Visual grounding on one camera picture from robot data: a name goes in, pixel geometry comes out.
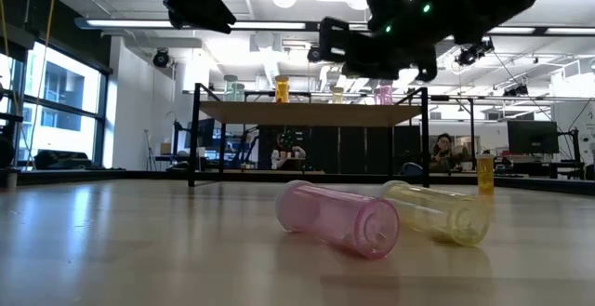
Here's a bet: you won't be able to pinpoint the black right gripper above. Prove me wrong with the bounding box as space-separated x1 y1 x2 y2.
317 15 439 85

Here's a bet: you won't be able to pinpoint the orange medicine bottle white cap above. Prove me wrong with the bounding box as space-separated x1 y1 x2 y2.
475 153 496 196
274 74 291 104

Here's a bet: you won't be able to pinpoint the wooden shelf black metal legs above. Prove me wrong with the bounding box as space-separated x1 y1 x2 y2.
187 82 431 189

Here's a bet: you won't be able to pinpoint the overhead light bar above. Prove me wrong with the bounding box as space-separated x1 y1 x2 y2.
73 16 595 37

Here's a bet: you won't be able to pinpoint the person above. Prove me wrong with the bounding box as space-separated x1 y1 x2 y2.
270 131 308 172
429 132 469 173

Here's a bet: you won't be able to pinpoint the large window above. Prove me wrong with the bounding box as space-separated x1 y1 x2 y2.
0 40 111 171

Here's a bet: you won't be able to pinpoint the black monitor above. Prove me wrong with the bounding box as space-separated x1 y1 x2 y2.
506 119 561 155

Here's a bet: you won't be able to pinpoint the black couch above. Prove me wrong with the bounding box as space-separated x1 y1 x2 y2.
33 149 93 171

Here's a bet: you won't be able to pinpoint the black partition wall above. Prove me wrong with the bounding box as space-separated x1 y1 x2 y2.
257 124 423 176

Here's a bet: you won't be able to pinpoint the black ceiling camera cluster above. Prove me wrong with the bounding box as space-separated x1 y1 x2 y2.
454 35 496 69

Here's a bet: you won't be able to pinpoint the long yellow power cable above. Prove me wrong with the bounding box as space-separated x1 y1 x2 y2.
25 0 60 170

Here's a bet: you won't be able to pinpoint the black aluminium table frame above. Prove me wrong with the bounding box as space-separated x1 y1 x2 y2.
18 168 595 196

